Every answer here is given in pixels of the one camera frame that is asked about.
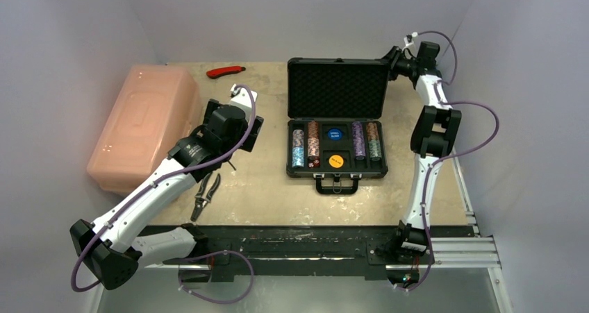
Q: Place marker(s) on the yellow big blind button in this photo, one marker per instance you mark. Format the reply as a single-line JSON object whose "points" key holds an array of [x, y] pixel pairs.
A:
{"points": [[336, 161]]}

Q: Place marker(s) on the aluminium frame rail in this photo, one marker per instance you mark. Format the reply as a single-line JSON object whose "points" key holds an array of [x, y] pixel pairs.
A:
{"points": [[465, 271]]}

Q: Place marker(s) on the purple chip stack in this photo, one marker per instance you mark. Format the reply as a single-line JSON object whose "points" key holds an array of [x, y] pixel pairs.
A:
{"points": [[358, 140]]}

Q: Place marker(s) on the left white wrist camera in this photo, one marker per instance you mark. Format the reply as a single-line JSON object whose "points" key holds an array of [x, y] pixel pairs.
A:
{"points": [[240, 98]]}

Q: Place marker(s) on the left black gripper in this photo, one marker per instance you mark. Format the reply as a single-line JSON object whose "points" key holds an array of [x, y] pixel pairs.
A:
{"points": [[247, 144]]}

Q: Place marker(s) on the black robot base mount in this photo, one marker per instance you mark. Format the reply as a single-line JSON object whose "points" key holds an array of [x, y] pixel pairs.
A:
{"points": [[232, 251]]}

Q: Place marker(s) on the pink translucent storage box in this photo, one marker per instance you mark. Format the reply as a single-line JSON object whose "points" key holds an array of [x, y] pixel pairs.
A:
{"points": [[157, 106]]}

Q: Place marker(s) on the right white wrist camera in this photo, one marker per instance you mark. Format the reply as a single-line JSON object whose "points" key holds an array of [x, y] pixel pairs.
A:
{"points": [[409, 41]]}

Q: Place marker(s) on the brown black chip stack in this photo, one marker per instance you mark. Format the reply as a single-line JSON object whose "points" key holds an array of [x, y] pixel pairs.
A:
{"points": [[372, 131]]}

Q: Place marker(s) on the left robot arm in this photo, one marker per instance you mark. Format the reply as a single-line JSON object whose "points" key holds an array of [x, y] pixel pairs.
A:
{"points": [[111, 248]]}

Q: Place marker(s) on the green terminal block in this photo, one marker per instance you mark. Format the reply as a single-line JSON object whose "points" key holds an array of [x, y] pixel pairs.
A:
{"points": [[375, 151]]}

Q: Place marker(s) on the black handled pliers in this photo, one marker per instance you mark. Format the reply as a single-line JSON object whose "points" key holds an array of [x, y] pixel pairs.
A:
{"points": [[204, 195]]}

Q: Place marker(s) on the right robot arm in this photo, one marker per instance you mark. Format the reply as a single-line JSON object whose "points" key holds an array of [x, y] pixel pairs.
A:
{"points": [[432, 142]]}

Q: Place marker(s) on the black poker set case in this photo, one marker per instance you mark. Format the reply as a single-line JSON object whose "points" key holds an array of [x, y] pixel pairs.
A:
{"points": [[335, 92]]}

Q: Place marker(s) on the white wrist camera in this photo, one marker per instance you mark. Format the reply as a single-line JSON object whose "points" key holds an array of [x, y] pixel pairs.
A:
{"points": [[240, 98], [409, 41]]}

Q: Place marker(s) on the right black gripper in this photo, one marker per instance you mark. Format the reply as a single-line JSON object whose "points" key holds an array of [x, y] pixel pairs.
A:
{"points": [[394, 58]]}

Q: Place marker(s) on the blue chip stack in case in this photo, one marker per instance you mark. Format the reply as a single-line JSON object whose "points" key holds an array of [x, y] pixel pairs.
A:
{"points": [[298, 138]]}

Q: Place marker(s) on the orange black chip stack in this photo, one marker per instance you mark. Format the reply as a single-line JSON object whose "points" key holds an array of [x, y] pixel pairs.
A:
{"points": [[313, 129]]}

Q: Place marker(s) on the blue small blind button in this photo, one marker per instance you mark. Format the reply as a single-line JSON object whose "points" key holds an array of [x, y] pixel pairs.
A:
{"points": [[335, 134]]}

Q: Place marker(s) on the light blue chip stack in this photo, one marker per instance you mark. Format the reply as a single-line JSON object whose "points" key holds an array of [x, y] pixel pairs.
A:
{"points": [[298, 157]]}

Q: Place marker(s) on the red utility knife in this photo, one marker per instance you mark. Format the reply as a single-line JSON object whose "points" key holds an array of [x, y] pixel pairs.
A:
{"points": [[224, 71]]}

